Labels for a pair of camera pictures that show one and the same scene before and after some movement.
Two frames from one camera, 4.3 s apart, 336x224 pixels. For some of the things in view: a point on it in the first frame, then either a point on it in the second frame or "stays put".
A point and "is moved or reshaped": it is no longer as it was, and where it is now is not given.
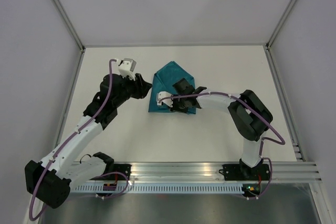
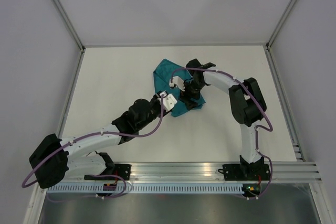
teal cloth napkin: (163, 82) is moved or reshaped
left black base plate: (125, 168) stays put
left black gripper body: (130, 89) → (155, 110)
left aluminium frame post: (61, 9) stays put
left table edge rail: (70, 97) stays put
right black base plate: (242, 172) stays put
